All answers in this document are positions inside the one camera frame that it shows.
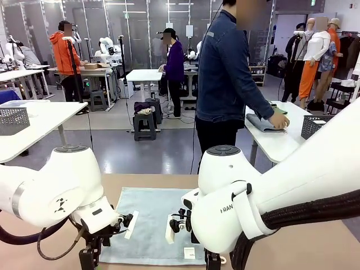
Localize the pile of dark clothes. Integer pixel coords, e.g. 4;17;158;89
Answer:
133;101;154;116

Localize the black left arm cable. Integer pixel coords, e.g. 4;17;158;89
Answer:
0;216;88;260

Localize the mannequin in white sweater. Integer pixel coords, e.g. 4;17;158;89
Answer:
303;16;332;104

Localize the grey background workbench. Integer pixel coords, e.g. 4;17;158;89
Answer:
47;66;116;109

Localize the black trolley cart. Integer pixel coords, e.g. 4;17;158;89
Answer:
325;81;357;115

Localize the black camera stand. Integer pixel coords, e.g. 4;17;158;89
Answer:
62;35;84;104
117;35;129;99

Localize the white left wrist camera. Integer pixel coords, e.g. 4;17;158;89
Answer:
124;210;140;240

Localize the person in denim jacket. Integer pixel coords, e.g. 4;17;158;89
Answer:
195;0;275;169

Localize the person in orange hoodie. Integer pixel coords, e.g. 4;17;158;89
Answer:
49;20;85;102

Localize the rack of dark garments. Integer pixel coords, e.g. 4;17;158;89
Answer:
337;30;360;80

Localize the person's right forearm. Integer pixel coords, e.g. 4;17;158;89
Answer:
247;98;276;122

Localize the white background desk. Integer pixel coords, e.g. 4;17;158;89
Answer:
125;69;167;104

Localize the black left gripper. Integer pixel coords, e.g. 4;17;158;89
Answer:
79;244;100;270

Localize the mannequin in orange shirt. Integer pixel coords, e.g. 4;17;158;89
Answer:
326;17;344;71

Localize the wooden shoe shelf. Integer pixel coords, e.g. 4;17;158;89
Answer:
249;65;267;87

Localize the person in purple hoodie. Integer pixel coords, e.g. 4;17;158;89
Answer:
161;27;185;119

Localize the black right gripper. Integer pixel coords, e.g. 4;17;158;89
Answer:
204;249;222;270

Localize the grey perforated basket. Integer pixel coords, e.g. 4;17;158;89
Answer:
300;114;335;141
0;106;31;136

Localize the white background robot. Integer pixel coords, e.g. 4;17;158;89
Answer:
0;35;26;71
98;36;122;64
187;40;204;61

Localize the person in grey jacket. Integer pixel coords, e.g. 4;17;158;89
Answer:
15;42;42;68

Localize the person's right hand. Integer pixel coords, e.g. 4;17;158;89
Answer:
271;114;290;131

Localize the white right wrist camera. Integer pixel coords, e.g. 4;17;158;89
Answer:
165;215;177;244

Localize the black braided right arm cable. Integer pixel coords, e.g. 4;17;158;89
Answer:
229;191;360;270

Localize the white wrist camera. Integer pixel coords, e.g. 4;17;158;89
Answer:
165;215;177;244
124;210;140;240

